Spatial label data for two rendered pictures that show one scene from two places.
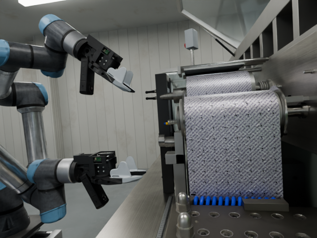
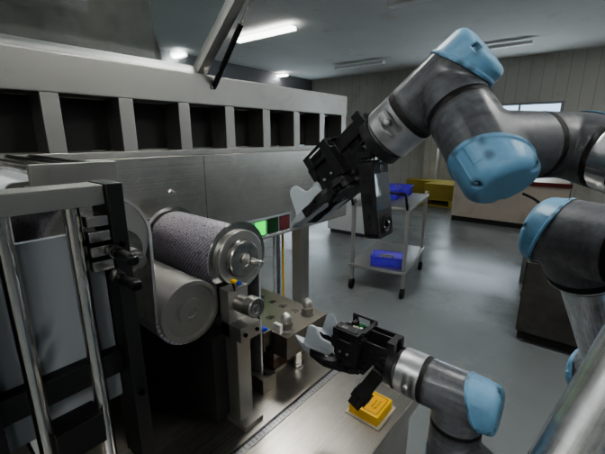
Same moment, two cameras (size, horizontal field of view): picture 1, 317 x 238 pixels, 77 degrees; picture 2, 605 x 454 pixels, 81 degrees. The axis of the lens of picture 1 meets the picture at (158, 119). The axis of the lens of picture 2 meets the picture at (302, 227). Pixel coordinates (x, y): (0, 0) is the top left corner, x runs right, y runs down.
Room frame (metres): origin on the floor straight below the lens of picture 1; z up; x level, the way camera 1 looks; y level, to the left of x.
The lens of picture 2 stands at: (1.14, 0.37, 1.49)
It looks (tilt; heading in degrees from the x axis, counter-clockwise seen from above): 14 degrees down; 209
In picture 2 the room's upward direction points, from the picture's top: straight up
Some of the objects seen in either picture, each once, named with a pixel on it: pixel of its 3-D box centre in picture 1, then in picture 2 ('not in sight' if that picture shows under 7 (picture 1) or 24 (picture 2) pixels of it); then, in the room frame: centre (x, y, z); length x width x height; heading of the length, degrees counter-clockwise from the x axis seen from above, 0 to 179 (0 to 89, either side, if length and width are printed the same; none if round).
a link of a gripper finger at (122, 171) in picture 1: (124, 171); (329, 326); (0.55, 0.10, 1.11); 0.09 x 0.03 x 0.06; 70
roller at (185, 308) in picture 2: not in sight; (157, 293); (0.69, -0.22, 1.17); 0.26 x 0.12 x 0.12; 79
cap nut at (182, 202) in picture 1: (182, 201); (285, 321); (0.47, -0.04, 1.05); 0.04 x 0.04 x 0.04
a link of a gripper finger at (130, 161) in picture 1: (131, 165); (312, 338); (0.60, 0.09, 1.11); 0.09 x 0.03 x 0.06; 88
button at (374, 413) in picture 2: not in sight; (370, 405); (0.49, 0.18, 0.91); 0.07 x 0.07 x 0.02; 79
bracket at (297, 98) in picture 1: (292, 98); not in sight; (0.54, -0.37, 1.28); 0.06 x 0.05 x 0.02; 79
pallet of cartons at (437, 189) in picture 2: not in sight; (430, 191); (-7.48, -1.02, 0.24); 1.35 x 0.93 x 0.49; 82
